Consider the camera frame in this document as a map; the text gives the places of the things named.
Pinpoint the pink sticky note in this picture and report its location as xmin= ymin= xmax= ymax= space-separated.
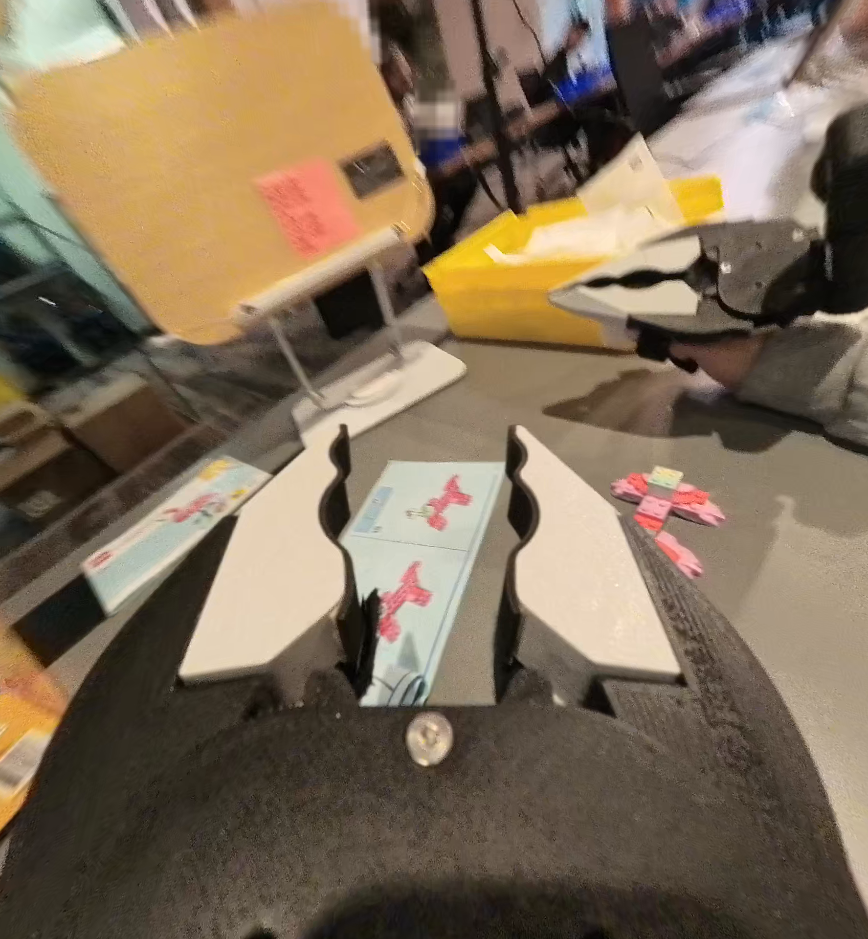
xmin=254 ymin=160 xmax=363 ymax=259

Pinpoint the brown cardboard box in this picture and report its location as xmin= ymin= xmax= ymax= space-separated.
xmin=60 ymin=376 xmax=194 ymax=472

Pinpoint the person's right hand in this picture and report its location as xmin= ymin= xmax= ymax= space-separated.
xmin=668 ymin=330 xmax=768 ymax=391

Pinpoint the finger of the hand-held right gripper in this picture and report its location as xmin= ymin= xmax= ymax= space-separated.
xmin=566 ymin=220 xmax=718 ymax=292
xmin=547 ymin=281 xmax=702 ymax=351

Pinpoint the pink toy brick model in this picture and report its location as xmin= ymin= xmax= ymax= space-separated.
xmin=610 ymin=466 xmax=728 ymax=582

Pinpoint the yellow plastic bin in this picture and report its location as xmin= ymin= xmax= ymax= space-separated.
xmin=423 ymin=176 xmax=726 ymax=351

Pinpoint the instruction booklet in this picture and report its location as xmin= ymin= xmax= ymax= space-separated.
xmin=82 ymin=455 xmax=273 ymax=617
xmin=337 ymin=461 xmax=506 ymax=707

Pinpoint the pile of white paper bags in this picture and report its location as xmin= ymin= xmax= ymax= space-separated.
xmin=484 ymin=132 xmax=688 ymax=259

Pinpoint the black label sticker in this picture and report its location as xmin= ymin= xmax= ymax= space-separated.
xmin=340 ymin=141 xmax=407 ymax=201

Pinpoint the wooden book stand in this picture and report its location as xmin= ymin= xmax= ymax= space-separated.
xmin=7 ymin=9 xmax=469 ymax=443

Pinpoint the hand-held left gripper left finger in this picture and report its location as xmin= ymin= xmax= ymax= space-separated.
xmin=177 ymin=424 xmax=365 ymax=687

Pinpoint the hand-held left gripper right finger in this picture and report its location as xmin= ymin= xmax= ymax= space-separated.
xmin=502 ymin=424 xmax=684 ymax=683

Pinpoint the black chair back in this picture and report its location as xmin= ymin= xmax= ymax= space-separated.
xmin=315 ymin=273 xmax=385 ymax=340

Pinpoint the yellow toy box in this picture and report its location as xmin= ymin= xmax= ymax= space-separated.
xmin=0 ymin=598 xmax=69 ymax=877

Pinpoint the black tripod pole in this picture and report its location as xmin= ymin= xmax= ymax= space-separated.
xmin=470 ymin=0 xmax=532 ymax=215

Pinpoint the closed instruction booklet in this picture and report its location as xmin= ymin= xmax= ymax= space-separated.
xmin=82 ymin=455 xmax=273 ymax=617

